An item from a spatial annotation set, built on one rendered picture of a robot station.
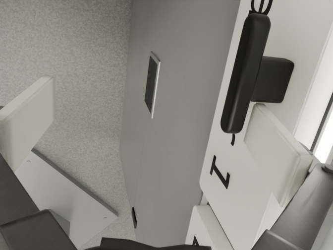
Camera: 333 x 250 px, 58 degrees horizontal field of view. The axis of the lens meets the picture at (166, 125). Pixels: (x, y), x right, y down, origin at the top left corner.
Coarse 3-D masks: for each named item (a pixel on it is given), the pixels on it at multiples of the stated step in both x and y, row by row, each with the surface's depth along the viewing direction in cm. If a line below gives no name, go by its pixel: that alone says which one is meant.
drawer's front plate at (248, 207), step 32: (256, 0) 23; (288, 0) 19; (320, 0) 17; (288, 32) 19; (320, 32) 17; (320, 64) 17; (224, 96) 27; (288, 96) 19; (320, 96) 18; (288, 128) 19; (224, 160) 27; (224, 192) 27; (256, 192) 22; (224, 224) 27; (256, 224) 22
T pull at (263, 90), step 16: (256, 16) 17; (256, 32) 17; (240, 48) 18; (256, 48) 17; (240, 64) 18; (256, 64) 17; (272, 64) 18; (288, 64) 18; (240, 80) 18; (256, 80) 18; (272, 80) 18; (288, 80) 19; (240, 96) 18; (256, 96) 19; (272, 96) 19; (224, 112) 19; (240, 112) 19; (224, 128) 19; (240, 128) 19
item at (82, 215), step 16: (32, 160) 112; (48, 160) 116; (16, 176) 113; (32, 176) 115; (48, 176) 116; (64, 176) 119; (32, 192) 118; (48, 192) 119; (64, 192) 121; (80, 192) 124; (48, 208) 122; (64, 208) 124; (80, 208) 126; (96, 208) 129; (64, 224) 123; (80, 224) 130; (96, 224) 132; (80, 240) 134
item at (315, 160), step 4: (308, 152) 16; (312, 156) 15; (316, 160) 15; (312, 164) 15; (312, 168) 14; (308, 172) 14; (304, 180) 14; (332, 204) 13; (332, 208) 13; (328, 212) 13; (332, 212) 13
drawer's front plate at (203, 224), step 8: (200, 208) 33; (208, 208) 33; (192, 216) 34; (200, 216) 32; (208, 216) 32; (192, 224) 34; (200, 224) 32; (208, 224) 31; (216, 224) 31; (192, 232) 34; (200, 232) 32; (208, 232) 30; (216, 232) 30; (192, 240) 34; (200, 240) 32; (208, 240) 30; (216, 240) 29; (224, 240) 29; (216, 248) 28; (224, 248) 28; (232, 248) 29
